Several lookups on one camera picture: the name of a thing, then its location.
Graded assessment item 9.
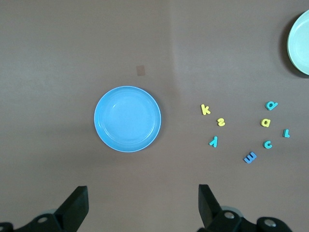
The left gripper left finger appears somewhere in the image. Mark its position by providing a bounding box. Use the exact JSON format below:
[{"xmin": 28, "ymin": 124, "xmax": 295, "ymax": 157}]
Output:
[{"xmin": 0, "ymin": 186, "xmax": 89, "ymax": 232}]

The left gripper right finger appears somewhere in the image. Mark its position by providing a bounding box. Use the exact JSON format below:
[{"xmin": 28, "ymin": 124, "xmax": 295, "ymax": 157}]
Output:
[{"xmin": 197, "ymin": 184, "xmax": 294, "ymax": 232}]

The blue foam letter E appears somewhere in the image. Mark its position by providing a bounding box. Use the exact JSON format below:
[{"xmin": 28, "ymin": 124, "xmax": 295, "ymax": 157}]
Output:
[{"xmin": 243, "ymin": 151, "xmax": 257, "ymax": 164}]

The blue plate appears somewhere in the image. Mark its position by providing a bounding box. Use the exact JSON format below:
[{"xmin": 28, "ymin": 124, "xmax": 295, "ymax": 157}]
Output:
[{"xmin": 93, "ymin": 86, "xmax": 162, "ymax": 153}]

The pale green plate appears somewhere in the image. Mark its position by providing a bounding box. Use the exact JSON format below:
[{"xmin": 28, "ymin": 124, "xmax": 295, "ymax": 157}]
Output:
[{"xmin": 287, "ymin": 9, "xmax": 309, "ymax": 75}]

